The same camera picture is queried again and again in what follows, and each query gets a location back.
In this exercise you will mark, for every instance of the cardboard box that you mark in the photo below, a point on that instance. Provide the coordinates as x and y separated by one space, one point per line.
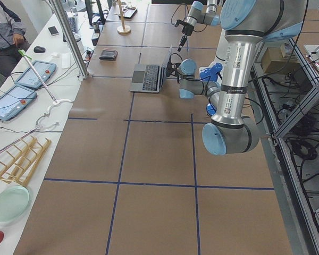
272 61

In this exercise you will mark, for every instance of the seated person grey jacket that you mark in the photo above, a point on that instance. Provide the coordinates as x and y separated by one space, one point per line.
12 39

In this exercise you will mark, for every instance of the light green plate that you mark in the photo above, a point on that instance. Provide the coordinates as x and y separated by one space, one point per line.
13 203

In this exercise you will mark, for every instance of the near blue teach pendant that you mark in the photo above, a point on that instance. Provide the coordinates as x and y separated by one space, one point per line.
14 101

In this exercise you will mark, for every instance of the black folded wallet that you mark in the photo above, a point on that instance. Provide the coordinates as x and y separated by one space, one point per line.
108 55

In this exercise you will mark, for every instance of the wooden mug tree stand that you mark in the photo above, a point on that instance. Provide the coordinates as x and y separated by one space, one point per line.
122 29

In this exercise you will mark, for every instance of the wooden dish rack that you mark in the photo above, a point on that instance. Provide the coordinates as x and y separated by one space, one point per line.
19 162

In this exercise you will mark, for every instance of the white smartphone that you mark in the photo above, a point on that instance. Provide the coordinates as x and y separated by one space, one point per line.
53 30

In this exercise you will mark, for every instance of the aluminium frame post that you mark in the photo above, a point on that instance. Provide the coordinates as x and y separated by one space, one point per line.
70 39

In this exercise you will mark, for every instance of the computer keyboard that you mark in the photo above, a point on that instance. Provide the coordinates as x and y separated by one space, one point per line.
72 21

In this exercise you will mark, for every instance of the grey laptop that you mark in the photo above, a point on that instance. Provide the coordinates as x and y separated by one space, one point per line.
150 78

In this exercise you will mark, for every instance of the aluminium frame rack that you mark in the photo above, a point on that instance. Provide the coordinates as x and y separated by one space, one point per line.
291 106

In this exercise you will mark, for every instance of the black tray with items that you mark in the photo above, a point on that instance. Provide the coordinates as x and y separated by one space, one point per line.
128 13

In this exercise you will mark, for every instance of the black computer mouse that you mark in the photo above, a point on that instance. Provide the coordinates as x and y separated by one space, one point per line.
39 49

